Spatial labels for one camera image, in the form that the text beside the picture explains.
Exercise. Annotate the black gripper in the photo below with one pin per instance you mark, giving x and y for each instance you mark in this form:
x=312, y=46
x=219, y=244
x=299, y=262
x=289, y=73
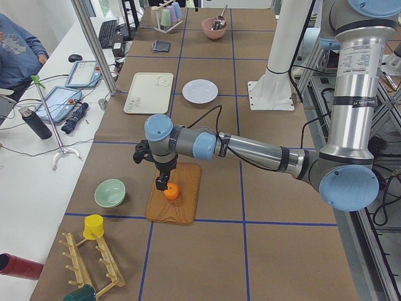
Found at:
x=165, y=167

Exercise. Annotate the orange fruit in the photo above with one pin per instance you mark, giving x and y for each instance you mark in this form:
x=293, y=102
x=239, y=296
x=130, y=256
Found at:
x=172, y=191

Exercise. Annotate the white round plate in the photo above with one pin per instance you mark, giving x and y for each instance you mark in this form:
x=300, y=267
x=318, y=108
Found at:
x=200, y=91

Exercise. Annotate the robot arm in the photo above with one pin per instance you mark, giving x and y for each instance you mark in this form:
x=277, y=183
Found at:
x=269, y=121

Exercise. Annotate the wooden tray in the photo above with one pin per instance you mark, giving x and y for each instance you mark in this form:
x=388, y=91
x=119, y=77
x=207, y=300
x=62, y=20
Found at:
x=182, y=209

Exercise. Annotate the cream bear serving tray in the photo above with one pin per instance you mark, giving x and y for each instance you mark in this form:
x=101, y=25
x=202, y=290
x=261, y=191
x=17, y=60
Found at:
x=149, y=93

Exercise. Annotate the green bowl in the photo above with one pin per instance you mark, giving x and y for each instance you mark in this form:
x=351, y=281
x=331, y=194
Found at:
x=110, y=193

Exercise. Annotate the yellow cup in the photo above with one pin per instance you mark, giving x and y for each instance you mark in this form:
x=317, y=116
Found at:
x=93, y=227

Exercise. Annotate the wooden cup rack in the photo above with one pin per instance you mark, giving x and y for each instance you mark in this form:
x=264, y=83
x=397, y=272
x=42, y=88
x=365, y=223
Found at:
x=92, y=263

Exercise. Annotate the folded dark blue umbrella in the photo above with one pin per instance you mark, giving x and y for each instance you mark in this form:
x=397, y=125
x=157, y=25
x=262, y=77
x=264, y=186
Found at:
x=77, y=115

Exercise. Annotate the black water bottle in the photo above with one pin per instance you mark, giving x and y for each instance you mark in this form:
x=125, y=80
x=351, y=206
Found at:
x=35, y=123

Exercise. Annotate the near teach pendant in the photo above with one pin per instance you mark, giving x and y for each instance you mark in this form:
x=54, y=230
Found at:
x=61, y=101

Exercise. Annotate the teach pendant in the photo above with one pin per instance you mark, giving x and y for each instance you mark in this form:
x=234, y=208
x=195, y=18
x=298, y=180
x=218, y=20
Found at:
x=61, y=101
x=84, y=74

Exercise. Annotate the far teach pendant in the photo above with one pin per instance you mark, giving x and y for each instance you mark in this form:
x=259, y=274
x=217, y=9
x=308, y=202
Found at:
x=84, y=74

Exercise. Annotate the dark green cup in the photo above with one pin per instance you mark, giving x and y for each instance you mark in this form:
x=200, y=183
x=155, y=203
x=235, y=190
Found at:
x=85, y=293

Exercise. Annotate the folded grey cloth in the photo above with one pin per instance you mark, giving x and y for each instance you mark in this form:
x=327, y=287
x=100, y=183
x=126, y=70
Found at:
x=160, y=46

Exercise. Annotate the black computer mouse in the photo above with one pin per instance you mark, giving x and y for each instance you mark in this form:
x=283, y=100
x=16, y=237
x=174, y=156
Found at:
x=74, y=57

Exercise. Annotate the black keyboard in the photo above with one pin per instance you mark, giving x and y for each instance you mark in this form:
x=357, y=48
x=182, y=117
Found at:
x=107, y=32

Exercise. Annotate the white stand with green clip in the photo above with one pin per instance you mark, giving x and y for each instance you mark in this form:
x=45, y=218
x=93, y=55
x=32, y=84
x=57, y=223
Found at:
x=62, y=149

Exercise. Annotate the pink bowl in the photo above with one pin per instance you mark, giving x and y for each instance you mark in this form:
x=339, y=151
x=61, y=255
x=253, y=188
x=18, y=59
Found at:
x=210, y=31

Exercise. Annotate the green pastel cup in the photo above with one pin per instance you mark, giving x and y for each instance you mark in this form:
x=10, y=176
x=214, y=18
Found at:
x=165, y=20

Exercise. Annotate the purple cup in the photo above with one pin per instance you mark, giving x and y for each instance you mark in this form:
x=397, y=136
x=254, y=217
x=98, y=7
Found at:
x=175, y=12

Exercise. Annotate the red bottle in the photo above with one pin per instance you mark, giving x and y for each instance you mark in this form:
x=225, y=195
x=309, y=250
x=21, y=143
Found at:
x=15, y=266

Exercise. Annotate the metal scoop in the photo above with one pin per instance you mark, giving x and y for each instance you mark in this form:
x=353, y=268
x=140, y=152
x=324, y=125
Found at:
x=219, y=21

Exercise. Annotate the white cup rack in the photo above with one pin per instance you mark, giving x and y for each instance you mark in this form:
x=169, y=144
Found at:
x=156, y=16

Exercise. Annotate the person in blue shirt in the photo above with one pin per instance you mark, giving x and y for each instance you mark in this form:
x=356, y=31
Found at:
x=22, y=56

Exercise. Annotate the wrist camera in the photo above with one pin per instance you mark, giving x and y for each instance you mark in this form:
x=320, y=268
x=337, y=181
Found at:
x=142, y=152

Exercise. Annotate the aluminium frame post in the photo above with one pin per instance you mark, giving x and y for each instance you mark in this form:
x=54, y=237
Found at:
x=92, y=40

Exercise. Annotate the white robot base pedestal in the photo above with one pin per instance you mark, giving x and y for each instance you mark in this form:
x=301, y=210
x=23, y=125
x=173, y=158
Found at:
x=273, y=91

